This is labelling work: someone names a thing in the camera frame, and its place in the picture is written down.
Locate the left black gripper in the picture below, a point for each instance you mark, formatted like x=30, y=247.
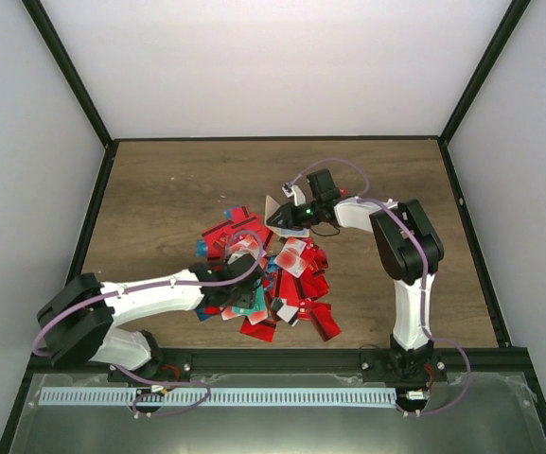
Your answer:
x=247, y=300

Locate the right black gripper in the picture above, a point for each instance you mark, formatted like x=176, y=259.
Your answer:
x=288, y=217

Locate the beige leather card holder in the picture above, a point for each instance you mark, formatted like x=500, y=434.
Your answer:
x=270, y=209

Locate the teal VIP card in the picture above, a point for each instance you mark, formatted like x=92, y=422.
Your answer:
x=249, y=303

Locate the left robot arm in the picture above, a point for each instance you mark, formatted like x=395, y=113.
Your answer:
x=84, y=321

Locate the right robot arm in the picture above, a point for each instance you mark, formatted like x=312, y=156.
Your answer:
x=409, y=249

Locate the red card bottom centre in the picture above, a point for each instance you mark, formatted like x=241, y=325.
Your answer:
x=263, y=330

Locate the white red circle card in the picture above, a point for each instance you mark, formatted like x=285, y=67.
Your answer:
x=295, y=256

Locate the red card bottom right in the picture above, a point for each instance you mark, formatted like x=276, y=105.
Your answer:
x=320, y=315

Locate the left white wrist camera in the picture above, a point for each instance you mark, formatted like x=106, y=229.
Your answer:
x=241, y=259

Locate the light blue cable duct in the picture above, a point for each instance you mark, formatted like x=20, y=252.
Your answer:
x=220, y=397

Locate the black front frame rail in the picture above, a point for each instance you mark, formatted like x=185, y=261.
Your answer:
x=373, y=364

